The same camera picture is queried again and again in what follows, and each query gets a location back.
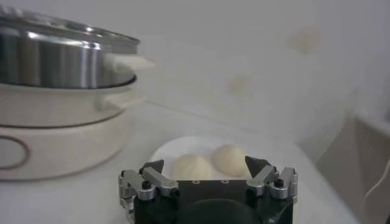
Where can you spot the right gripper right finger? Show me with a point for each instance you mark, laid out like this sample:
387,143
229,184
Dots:
265,179

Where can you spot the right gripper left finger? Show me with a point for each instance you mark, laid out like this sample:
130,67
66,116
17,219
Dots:
152,179

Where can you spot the white steamed baozi bun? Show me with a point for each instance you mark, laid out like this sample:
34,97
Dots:
230,159
192,169

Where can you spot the stainless steel steamer basket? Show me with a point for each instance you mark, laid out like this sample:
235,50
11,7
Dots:
55,64

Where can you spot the round white plate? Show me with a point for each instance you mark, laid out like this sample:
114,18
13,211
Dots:
189,146

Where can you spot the white side table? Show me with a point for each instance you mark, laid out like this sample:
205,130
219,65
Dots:
350,158

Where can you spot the cream electric cooker base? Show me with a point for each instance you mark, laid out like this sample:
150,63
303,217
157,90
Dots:
61,146

